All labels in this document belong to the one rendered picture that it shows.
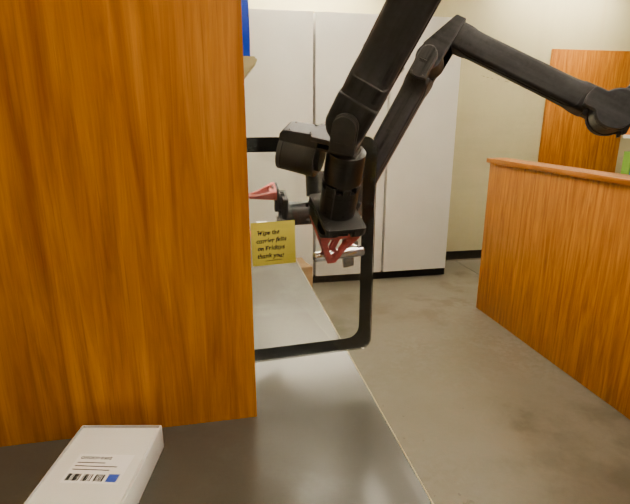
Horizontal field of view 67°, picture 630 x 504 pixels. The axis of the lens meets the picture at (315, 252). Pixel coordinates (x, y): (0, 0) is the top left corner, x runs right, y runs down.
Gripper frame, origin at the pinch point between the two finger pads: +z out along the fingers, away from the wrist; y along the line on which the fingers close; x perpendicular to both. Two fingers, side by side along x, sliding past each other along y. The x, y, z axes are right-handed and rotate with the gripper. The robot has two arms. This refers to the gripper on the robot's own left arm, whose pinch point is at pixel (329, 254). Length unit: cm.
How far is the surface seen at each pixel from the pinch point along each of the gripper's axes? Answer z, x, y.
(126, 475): 12.1, -33.5, 24.8
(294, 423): 20.0, -8.9, 17.9
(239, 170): -15.7, -15.0, -2.4
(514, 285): 154, 189, -124
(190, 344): 8.7, -24.0, 7.8
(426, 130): 115, 185, -274
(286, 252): 1.9, -6.5, -3.9
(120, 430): 16.2, -35.0, 15.7
